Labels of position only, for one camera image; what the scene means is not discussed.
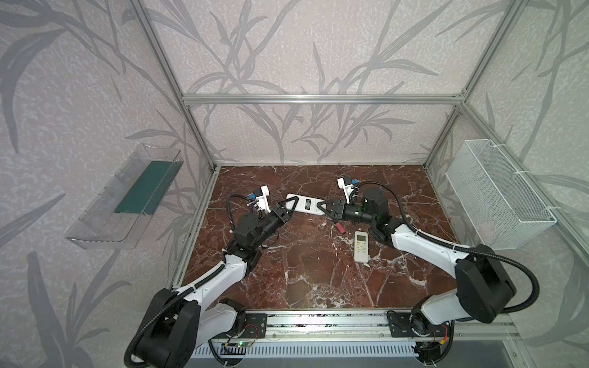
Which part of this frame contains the red white remote control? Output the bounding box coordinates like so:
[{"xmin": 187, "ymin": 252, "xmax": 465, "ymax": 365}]
[{"xmin": 286, "ymin": 193, "xmax": 325, "ymax": 216}]

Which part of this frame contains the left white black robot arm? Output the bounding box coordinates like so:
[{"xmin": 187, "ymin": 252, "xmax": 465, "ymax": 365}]
[{"xmin": 124, "ymin": 196, "xmax": 299, "ymax": 367}]

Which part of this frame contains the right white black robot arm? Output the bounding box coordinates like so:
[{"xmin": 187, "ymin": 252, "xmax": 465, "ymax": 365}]
[{"xmin": 316, "ymin": 186, "xmax": 541, "ymax": 328}]

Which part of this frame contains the white air conditioner remote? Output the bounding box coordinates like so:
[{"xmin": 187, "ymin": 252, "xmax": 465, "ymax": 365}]
[{"xmin": 354, "ymin": 231, "xmax": 370, "ymax": 264}]

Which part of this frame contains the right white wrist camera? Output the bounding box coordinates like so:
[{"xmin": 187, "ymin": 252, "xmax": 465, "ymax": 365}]
[{"xmin": 337, "ymin": 177, "xmax": 359, "ymax": 204}]

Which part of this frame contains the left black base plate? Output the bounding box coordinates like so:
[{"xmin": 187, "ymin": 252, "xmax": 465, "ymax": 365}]
[{"xmin": 229, "ymin": 313, "xmax": 268, "ymax": 339}]

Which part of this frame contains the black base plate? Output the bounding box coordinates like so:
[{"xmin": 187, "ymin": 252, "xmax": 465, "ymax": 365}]
[
  {"xmin": 385, "ymin": 310, "xmax": 450, "ymax": 340},
  {"xmin": 229, "ymin": 313, "xmax": 268, "ymax": 339}
]

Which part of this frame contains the aluminium frame crossbar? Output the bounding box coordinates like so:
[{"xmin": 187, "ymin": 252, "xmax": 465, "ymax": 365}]
[{"xmin": 182, "ymin": 94, "xmax": 463, "ymax": 106}]

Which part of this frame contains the aluminium front rail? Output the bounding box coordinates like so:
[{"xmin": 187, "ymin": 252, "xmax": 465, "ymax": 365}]
[{"xmin": 192, "ymin": 309, "xmax": 521, "ymax": 343}]

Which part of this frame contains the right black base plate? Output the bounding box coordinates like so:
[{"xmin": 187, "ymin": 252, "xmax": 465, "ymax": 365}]
[{"xmin": 385, "ymin": 310, "xmax": 450, "ymax": 340}]

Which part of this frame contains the right black cable conduit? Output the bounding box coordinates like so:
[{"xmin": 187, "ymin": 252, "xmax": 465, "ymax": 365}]
[{"xmin": 356, "ymin": 180, "xmax": 540, "ymax": 314}]

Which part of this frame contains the white wire mesh basket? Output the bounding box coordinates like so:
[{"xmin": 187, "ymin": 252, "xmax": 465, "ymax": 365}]
[{"xmin": 446, "ymin": 139, "xmax": 557, "ymax": 250}]

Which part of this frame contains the clear plastic wall shelf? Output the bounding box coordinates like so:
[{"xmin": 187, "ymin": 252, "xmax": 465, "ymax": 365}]
[{"xmin": 65, "ymin": 144, "xmax": 184, "ymax": 250}]

